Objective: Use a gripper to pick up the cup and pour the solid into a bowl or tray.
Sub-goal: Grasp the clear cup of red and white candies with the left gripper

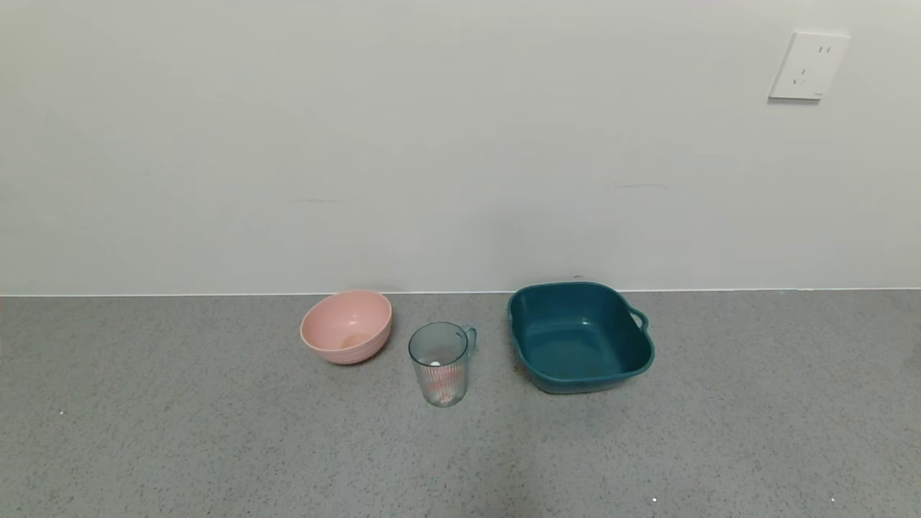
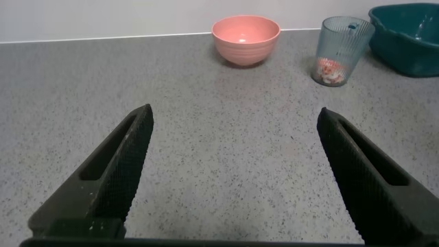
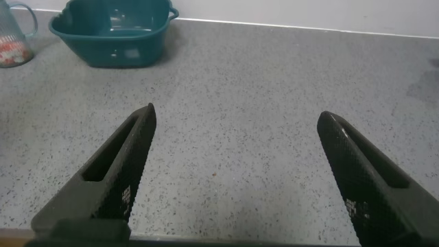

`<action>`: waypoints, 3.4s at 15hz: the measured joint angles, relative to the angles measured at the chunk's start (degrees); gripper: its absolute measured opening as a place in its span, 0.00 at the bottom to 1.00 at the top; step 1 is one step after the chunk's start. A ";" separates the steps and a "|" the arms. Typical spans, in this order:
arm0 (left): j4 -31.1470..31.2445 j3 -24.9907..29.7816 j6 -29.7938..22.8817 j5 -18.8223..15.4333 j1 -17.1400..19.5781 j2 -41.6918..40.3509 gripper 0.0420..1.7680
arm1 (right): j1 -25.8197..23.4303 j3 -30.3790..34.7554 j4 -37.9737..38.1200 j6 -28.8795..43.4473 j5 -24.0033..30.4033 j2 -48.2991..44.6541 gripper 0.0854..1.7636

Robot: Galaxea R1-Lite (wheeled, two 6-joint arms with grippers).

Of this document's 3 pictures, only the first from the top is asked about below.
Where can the transparent teal ribbed cup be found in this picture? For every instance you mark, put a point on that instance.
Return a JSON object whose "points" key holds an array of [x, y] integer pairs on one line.
{"points": [[440, 374]]}

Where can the pink and white small pieces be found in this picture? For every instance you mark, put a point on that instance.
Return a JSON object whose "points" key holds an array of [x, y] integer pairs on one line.
{"points": [[442, 385]]}

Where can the pink plastic bowl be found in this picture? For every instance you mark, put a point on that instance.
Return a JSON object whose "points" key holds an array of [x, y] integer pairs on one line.
{"points": [[338, 324]]}

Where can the teal square plastic tray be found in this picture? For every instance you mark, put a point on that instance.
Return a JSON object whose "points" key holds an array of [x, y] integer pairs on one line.
{"points": [[575, 345]]}

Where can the white wall socket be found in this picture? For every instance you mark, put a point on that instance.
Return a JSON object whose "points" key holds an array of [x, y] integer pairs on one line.
{"points": [[807, 66]]}

